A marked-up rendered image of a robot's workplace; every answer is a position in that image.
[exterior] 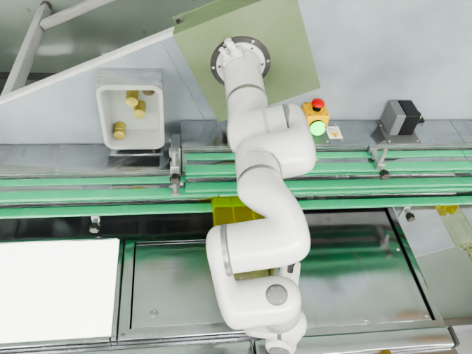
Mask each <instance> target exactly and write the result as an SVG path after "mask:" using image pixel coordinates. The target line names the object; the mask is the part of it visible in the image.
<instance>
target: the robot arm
mask: <svg viewBox="0 0 472 354"><path fill-rule="evenodd" d="M231 40H232V39H231V38H227V39H225V41H224V43H225V44H226V46H227V47H226V48H223V47H220V48H219V51H220V52H221V53H220V54H219V56H218V58H217V61H216V69H217V72H218V75H219V76H220V78H221V79H222V80H223V81H224V84H225V94H226V101H227V107H228V125H227V128H226V130H227V133H226V136H227V141H228V145H229V147H230V149H231V150H232V151H233V152H234V153H235V168H236V179H237V194H238V196H239V198H240V199H241V201H242V202H243V203H244V204H245V205H247V206H248V207H249V208H250V209H251V210H253V211H255V212H256V213H258V214H260V215H262V216H264V217H265V218H264V219H258V220H252V221H245V222H239V223H231V224H223V225H216V226H214V227H213V228H212V229H210V231H209V232H208V234H207V236H206V254H207V259H208V262H209V267H210V270H211V276H212V280H213V283H214V289H215V292H216V298H217V301H218V306H219V308H220V311H221V315H222V316H223V319H224V320H225V322H226V324H227V325H228V326H229V327H231V328H232V329H243V330H244V332H245V333H246V334H247V335H248V336H252V337H256V338H262V339H265V348H266V350H267V351H268V352H269V353H270V354H294V353H295V351H296V345H297V343H298V342H299V341H300V340H301V338H302V336H303V335H304V334H305V332H306V327H307V319H306V316H305V314H304V312H303V311H302V310H301V292H300V290H299V288H298V285H299V274H300V267H301V264H300V263H299V261H301V260H302V259H303V258H305V257H306V256H307V254H308V252H309V251H310V233H309V229H308V224H307V222H306V218H305V216H304V213H303V211H302V208H301V206H300V205H299V203H298V201H297V200H296V198H295V196H294V195H293V194H292V193H291V191H290V190H289V188H288V187H287V186H286V185H285V184H284V182H283V179H285V178H291V177H295V176H300V175H303V174H306V173H308V172H310V171H311V170H312V169H313V167H314V166H315V162H316V150H315V144H314V140H313V136H312V133H311V132H310V128H309V125H308V121H307V120H306V116H305V114H304V112H303V110H302V109H301V107H300V106H299V105H297V104H295V103H287V104H282V105H276V106H273V107H268V99H267V95H266V90H265V86H264V83H263V77H262V73H263V71H264V68H265V64H266V63H265V58H264V55H263V53H262V52H261V50H260V49H259V48H258V47H256V46H255V45H253V44H249V43H244V42H240V43H235V44H234V42H233V41H231ZM295 263H296V264H295ZM294 264H295V265H294ZM279 267H281V268H280V271H279V274H278V275H276V276H268V277H257V278H253V279H247V280H237V281H236V280H235V278H234V275H233V274H234V273H244V272H249V271H255V270H265V269H269V268H279Z"/></svg>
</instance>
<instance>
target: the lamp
mask: <svg viewBox="0 0 472 354"><path fill-rule="evenodd" d="M310 130H311V132H312V134H314V135H316V136H319V135H321V134H323V133H324V132H325V124H324V122H323V121H322V120H315V121H313V122H312V123H311V124H310Z"/></svg>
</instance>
